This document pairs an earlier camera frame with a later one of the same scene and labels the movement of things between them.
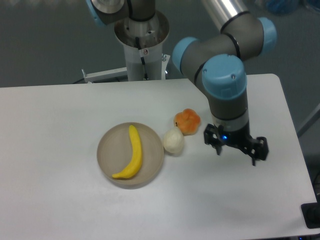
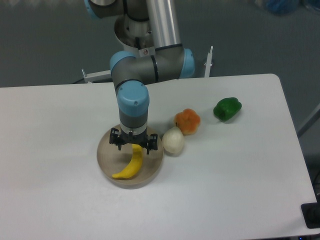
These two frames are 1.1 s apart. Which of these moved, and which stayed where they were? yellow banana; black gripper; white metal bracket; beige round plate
Moved: black gripper
Stayed: white metal bracket; beige round plate; yellow banana
